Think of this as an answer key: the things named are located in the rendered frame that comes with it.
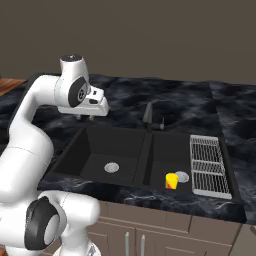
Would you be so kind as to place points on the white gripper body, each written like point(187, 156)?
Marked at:
point(95, 109)

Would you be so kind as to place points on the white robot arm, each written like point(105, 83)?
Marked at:
point(28, 156)

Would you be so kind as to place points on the black double basin sink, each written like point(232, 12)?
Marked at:
point(110, 150)

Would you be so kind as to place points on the grey sink drain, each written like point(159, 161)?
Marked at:
point(184, 177)
point(111, 167)

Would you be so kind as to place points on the yellow and red cup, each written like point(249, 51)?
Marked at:
point(171, 181)

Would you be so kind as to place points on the beige cabinet panel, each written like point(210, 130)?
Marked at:
point(143, 215)
point(213, 230)

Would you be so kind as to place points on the beige cabinet door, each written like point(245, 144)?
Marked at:
point(111, 240)
point(180, 245)

